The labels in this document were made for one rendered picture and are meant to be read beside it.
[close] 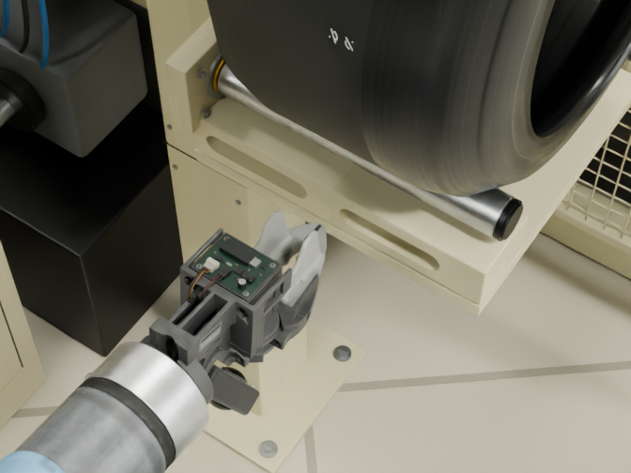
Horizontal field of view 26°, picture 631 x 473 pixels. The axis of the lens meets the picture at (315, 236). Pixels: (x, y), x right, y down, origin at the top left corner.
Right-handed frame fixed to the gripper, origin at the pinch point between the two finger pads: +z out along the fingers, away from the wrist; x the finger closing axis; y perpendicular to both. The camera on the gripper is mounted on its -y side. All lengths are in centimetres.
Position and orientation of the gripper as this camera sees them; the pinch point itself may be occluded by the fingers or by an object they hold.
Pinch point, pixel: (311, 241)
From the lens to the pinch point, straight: 117.4
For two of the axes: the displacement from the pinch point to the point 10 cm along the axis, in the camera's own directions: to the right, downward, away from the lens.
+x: -8.3, -4.6, 3.2
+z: 5.6, -6.0, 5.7
